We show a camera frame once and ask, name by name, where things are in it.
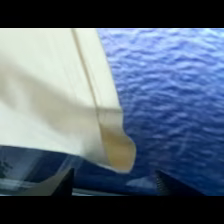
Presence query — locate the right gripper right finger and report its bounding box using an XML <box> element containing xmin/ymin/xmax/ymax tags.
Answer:
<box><xmin>154</xmin><ymin>170</ymin><xmax>205</xmax><ymax>197</ymax></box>

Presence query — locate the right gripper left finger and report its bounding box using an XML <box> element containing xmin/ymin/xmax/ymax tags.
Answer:
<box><xmin>52</xmin><ymin>167</ymin><xmax>75</xmax><ymax>197</ymax></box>

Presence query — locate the cream shirt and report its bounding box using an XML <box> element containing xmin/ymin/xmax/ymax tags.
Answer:
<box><xmin>0</xmin><ymin>28</ymin><xmax>137</xmax><ymax>197</ymax></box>

